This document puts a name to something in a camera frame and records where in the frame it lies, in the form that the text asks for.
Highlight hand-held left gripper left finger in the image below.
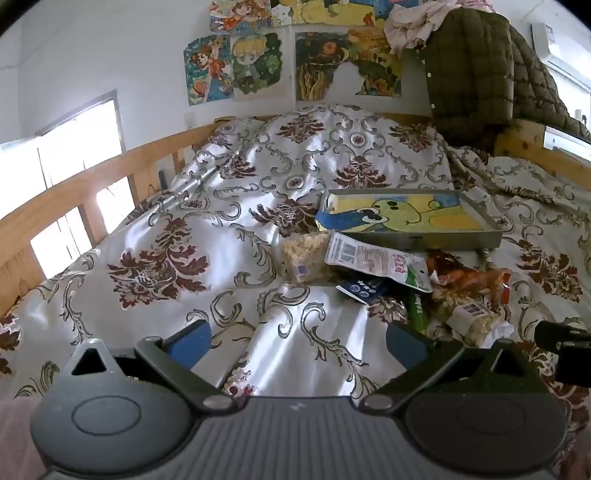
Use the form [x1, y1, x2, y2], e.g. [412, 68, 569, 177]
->
[60, 319, 236, 414]

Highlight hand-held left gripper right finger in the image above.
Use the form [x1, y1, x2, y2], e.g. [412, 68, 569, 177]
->
[358, 322, 539, 414]

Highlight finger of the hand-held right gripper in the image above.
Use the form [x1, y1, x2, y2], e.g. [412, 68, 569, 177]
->
[534, 320, 591, 384]

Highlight green stick snack packet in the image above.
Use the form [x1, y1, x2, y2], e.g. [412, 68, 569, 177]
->
[405, 288, 431, 336]

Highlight dark blue snack packet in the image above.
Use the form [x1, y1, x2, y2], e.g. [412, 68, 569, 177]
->
[336, 276, 389, 306]

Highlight orange red snack packet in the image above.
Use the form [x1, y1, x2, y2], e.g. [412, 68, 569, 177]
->
[425, 249, 514, 306]

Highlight white green snack packet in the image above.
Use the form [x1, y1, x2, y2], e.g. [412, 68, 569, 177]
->
[324, 232, 434, 293]

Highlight grey metal tray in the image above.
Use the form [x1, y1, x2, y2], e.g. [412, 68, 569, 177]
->
[316, 188, 505, 253]

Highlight beige bread bun packet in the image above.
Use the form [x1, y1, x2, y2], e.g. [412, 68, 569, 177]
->
[279, 232, 341, 285]

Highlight puffed snack bag white label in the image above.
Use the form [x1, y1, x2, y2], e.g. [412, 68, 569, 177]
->
[431, 291, 514, 348]

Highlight floral printed blanket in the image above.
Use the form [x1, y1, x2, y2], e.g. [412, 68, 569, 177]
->
[0, 104, 591, 480]

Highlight cartoon print sheet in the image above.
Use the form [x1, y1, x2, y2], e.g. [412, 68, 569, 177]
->
[318, 191, 486, 234]

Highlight white plastic fixture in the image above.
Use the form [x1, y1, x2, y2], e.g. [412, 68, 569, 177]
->
[542, 124, 591, 162]

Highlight person's pink clothing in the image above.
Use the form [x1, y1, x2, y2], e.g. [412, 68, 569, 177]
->
[0, 399, 47, 480]

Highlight window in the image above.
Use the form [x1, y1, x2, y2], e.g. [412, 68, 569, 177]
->
[0, 91, 136, 278]

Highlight green quilted jacket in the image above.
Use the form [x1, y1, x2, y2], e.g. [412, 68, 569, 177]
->
[414, 9, 591, 154]

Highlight white air conditioner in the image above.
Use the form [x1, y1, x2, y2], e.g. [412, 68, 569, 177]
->
[530, 22, 591, 90]

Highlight pink cloth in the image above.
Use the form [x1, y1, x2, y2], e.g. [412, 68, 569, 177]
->
[383, 0, 496, 51]

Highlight wooden bed end post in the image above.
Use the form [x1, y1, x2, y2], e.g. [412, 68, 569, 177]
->
[493, 119, 591, 182]

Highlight wooden bed side rail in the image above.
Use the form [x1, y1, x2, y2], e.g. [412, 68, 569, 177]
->
[0, 113, 296, 319]

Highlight orange-haired figure wall poster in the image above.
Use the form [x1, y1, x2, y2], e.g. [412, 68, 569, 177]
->
[184, 34, 234, 107]

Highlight blond figure wall poster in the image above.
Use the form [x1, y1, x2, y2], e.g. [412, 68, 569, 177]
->
[230, 31, 283, 101]

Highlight landscape wall poster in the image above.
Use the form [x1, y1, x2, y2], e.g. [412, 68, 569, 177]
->
[294, 27, 403, 102]

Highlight small cartoon figures wall poster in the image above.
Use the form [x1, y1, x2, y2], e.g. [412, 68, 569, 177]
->
[209, 0, 295, 33]

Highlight yellow cartoon wall poster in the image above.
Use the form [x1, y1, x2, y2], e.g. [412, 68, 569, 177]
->
[271, 0, 422, 27]

